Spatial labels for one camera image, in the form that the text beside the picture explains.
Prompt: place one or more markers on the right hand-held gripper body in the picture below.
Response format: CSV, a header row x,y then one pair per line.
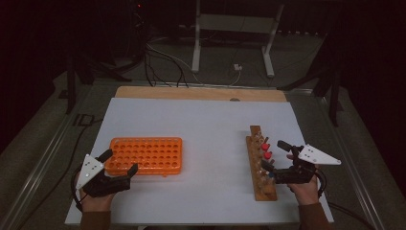
x,y
297,174

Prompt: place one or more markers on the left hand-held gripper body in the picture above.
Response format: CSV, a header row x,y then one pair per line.
x,y
102,187

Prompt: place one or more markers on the blue-capped test tube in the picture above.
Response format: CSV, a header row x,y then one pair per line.
x,y
271,175

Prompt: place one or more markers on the wooden test tube rack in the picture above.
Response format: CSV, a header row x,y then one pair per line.
x,y
257,153

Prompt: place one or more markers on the orange plastic test tube rack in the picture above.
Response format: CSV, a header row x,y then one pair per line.
x,y
153,155

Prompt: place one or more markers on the person's left hand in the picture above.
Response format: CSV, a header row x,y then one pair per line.
x,y
95,202

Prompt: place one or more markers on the person's right hand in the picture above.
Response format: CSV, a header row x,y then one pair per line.
x,y
306,193

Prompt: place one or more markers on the black tripod stand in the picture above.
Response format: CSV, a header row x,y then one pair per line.
x,y
71,89
333,102

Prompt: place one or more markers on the white table mat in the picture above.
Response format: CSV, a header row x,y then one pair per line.
x,y
207,127

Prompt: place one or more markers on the white plug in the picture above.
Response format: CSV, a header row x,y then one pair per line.
x,y
237,67

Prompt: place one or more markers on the dark equipment rack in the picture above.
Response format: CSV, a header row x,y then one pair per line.
x,y
139,28

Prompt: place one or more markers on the white metal stand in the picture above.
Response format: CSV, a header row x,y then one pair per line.
x,y
196,48

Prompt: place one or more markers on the grey metal floor rail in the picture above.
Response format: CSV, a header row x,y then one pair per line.
x,y
40,161
354,166

